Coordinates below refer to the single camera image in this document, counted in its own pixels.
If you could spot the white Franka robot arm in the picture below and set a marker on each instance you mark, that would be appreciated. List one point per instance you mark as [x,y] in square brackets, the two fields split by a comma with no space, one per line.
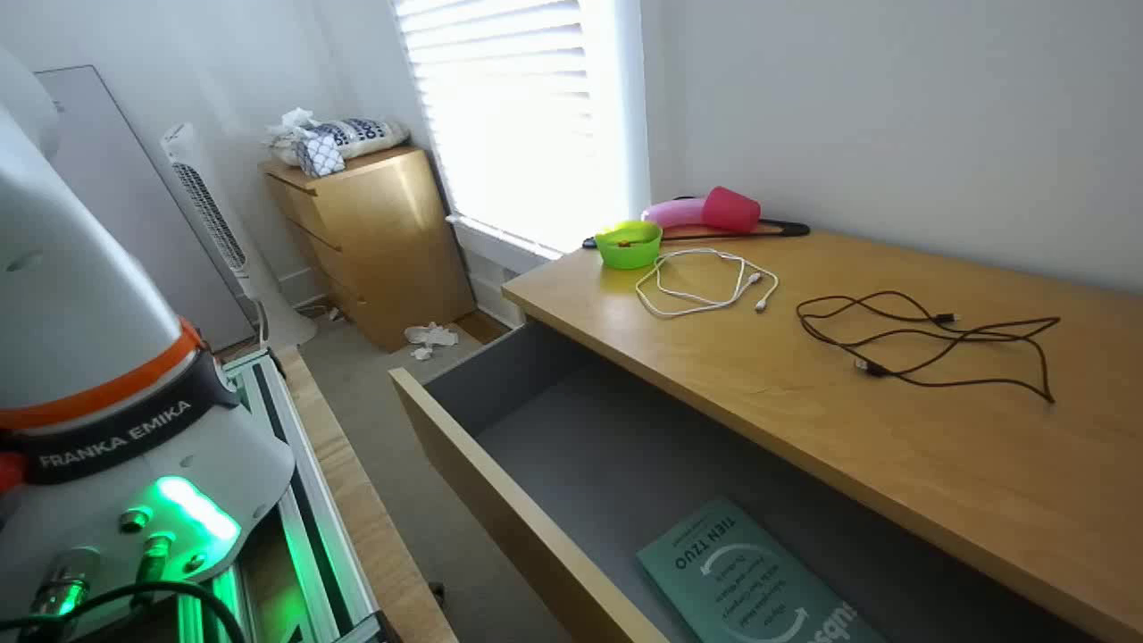
[85,299]

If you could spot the open wooden drawer grey inside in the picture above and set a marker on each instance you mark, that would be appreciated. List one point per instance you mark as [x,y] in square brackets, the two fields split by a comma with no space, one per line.
[572,439]

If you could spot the green plastic bowl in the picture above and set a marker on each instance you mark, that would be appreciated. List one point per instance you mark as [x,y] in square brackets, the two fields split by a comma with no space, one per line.
[630,247]

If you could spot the crumpled white paper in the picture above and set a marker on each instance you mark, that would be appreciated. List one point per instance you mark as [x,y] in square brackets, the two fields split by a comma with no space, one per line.
[430,336]

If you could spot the pink rounded object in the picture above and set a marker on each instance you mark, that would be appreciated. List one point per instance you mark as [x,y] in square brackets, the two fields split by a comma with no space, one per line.
[673,213]

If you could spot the pink plastic cup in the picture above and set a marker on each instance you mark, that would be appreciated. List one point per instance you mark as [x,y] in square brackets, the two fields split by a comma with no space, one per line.
[729,208]

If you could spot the wooden dresser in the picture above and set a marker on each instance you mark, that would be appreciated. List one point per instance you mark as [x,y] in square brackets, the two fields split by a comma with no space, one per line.
[379,244]

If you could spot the white window blind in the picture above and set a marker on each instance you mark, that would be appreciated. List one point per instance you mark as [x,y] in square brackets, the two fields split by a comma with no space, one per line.
[511,107]

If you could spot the green book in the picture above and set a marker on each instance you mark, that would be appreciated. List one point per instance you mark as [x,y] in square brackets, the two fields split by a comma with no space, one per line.
[737,575]

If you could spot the pile of clothes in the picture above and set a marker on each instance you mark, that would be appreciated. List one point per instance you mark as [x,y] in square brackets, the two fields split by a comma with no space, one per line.
[322,141]

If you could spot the white tower fan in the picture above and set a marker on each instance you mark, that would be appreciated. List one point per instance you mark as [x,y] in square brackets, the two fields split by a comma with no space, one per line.
[207,218]

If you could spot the white flat panel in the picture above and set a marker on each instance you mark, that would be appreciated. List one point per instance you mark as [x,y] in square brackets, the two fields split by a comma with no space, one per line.
[112,180]

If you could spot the wooden board beside frame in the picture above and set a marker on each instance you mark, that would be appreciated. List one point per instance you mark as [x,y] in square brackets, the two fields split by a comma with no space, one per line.
[360,511]

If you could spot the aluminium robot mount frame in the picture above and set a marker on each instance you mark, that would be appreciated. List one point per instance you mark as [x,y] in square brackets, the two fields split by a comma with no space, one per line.
[306,537]

